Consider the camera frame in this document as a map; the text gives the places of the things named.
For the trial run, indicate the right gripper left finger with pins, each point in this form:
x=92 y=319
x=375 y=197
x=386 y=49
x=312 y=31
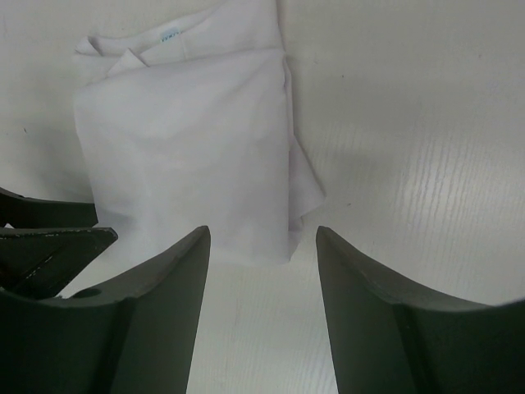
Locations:
x=134 y=333

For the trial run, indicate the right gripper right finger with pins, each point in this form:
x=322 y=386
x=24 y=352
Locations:
x=390 y=334

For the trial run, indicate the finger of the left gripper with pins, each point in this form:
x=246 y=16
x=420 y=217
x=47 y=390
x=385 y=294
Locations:
x=41 y=263
x=23 y=212

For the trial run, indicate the white t shirt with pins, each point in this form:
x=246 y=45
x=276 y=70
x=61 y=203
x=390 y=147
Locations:
x=190 y=124

